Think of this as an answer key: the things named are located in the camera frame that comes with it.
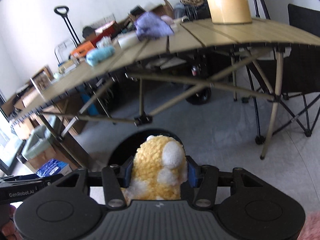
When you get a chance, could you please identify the yellow white plush toy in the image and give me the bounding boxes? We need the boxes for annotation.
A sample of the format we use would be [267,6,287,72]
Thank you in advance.
[121,135,188,204]

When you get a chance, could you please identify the orange cardboard tray box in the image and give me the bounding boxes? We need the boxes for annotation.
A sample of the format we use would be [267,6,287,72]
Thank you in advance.
[71,41,95,58]

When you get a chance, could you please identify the folding table frame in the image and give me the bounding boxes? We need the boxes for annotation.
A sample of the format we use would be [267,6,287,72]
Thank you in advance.
[12,18,319,159]

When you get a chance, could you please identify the jar of brown snacks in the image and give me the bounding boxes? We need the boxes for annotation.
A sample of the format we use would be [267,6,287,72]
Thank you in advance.
[30,66,54,93]

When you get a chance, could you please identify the lined trash bin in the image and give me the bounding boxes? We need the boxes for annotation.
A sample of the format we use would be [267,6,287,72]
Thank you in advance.
[20,126,65,173]

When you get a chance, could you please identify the crumpled clear plastic wrap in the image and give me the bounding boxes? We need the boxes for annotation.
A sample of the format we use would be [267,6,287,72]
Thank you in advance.
[96,36,112,48]

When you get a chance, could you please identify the cream thermos jug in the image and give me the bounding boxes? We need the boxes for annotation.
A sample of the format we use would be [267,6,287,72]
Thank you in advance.
[207,0,252,24]

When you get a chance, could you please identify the left hand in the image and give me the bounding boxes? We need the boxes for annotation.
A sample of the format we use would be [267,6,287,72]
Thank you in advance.
[1,204,21,240]

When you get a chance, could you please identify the purple drawstring pouch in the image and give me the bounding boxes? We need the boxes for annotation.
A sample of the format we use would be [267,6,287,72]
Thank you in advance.
[134,12,174,41]

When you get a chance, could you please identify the light blue plush toy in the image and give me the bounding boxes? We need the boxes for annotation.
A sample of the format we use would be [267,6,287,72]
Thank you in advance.
[86,46,116,67]

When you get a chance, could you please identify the grey water bottle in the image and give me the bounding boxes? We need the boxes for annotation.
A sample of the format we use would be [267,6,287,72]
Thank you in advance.
[174,3,185,19]

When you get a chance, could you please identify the black trolley handle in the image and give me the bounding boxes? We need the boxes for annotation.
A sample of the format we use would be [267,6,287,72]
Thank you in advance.
[54,5,81,46]

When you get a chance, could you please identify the black folding chair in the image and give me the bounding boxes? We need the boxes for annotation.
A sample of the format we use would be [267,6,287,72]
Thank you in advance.
[246,3,320,145]

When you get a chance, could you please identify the lavender fuzzy sock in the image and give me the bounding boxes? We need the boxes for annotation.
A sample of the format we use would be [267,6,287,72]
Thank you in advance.
[161,15,175,25]

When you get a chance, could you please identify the chrome metal frame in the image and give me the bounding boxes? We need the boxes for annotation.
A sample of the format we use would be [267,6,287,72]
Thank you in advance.
[54,38,76,64]

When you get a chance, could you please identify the blue tissue pack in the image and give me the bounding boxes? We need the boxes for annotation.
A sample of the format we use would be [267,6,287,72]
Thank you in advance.
[36,159,68,178]

